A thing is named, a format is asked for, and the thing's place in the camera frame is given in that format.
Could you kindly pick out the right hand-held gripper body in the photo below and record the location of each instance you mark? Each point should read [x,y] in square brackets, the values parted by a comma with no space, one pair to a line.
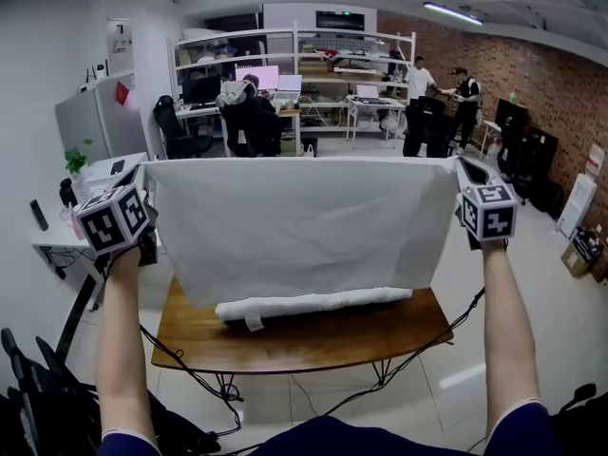
[489,206]

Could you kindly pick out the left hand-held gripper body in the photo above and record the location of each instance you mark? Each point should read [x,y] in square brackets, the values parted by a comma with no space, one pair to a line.
[113,220]

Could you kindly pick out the white cloth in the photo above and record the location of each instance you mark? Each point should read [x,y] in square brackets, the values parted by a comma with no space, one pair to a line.
[304,226]

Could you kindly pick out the white pillow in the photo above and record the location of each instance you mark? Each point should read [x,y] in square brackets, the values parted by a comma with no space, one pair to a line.
[309,303]

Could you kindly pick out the person's left forearm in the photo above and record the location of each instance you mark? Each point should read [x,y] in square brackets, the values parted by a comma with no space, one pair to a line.
[124,345]

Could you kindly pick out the person's right forearm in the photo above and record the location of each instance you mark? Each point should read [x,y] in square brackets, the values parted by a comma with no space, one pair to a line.
[511,330]

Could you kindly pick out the white side desk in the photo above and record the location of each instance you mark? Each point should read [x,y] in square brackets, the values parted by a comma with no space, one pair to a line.
[71,226]

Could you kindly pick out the black smartphone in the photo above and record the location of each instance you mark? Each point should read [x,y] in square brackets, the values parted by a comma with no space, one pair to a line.
[117,167]

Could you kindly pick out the black water bottle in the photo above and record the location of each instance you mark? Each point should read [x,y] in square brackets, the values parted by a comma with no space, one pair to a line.
[66,192]

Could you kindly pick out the black cabinet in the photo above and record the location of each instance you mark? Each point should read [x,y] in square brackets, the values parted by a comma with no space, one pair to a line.
[537,164]

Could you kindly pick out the green potted plant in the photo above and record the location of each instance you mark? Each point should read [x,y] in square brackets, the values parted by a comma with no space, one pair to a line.
[76,157]

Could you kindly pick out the black remote control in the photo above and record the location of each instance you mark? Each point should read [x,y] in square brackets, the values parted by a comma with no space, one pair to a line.
[39,214]

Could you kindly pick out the white board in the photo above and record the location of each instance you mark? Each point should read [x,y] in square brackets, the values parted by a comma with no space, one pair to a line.
[576,204]

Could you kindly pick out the black monitor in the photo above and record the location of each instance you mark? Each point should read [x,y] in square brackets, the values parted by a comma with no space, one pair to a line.
[201,90]
[511,118]

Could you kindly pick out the black office chair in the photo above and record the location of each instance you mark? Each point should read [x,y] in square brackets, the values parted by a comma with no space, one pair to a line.
[427,128]
[252,131]
[176,128]

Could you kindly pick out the cardboard box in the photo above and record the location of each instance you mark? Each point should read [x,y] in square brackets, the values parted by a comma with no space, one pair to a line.
[576,257]

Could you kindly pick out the grey partition panel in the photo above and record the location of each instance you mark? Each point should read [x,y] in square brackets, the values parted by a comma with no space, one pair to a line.
[109,117]

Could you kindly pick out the red paper tag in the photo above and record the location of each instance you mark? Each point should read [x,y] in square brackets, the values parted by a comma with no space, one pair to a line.
[122,94]

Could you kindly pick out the small white table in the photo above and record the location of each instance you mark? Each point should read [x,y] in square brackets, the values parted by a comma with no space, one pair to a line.
[375,117]

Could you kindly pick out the open laptop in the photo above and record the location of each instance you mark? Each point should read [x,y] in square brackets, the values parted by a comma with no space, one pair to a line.
[289,89]
[368,94]

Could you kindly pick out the white electrical panel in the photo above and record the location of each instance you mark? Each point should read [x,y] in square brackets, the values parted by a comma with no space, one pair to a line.
[119,45]

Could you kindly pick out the ceiling light tube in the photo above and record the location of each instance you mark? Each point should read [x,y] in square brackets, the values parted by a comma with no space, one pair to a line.
[452,13]

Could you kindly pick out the pink-lit monitor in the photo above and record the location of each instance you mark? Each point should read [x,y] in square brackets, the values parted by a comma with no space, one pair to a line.
[257,76]

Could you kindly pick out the wooden table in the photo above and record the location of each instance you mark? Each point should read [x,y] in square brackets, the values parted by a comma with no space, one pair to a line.
[304,340]

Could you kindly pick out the white metal shelving unit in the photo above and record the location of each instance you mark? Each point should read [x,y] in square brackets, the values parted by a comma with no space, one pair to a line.
[304,64]

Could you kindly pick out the person's dark blue clothing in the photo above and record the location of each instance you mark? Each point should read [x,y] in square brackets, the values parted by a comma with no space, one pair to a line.
[332,437]

